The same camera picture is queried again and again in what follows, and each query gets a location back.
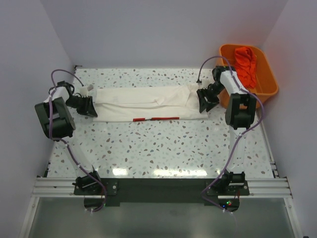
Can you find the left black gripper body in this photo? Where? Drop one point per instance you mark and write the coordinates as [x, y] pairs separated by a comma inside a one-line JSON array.
[[79, 103]]

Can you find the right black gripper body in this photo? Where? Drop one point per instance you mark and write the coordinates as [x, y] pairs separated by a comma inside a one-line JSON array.
[[215, 89]]

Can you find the white coca-cola t shirt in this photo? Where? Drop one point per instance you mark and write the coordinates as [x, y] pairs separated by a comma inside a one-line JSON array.
[[128, 104]]

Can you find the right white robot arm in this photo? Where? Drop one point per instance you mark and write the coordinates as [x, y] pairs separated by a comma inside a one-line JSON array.
[[239, 116]]

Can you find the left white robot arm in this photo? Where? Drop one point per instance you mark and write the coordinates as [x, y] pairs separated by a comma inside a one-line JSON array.
[[58, 125]]

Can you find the orange t shirt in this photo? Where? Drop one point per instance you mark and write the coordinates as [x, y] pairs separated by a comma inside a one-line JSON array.
[[245, 66]]

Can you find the orange plastic basket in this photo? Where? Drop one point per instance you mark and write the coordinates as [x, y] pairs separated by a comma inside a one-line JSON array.
[[266, 85]]

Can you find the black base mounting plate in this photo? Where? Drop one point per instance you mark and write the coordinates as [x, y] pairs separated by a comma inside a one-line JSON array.
[[127, 196]]

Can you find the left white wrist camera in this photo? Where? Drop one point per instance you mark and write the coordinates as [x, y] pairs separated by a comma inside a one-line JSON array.
[[84, 90]]

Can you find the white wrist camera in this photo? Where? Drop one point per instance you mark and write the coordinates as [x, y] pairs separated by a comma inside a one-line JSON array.
[[84, 90], [203, 83]]

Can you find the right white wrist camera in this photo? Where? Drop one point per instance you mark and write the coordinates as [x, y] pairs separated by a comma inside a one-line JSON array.
[[203, 83]]

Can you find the aluminium frame rail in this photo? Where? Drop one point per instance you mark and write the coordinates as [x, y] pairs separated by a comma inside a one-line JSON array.
[[257, 188]]

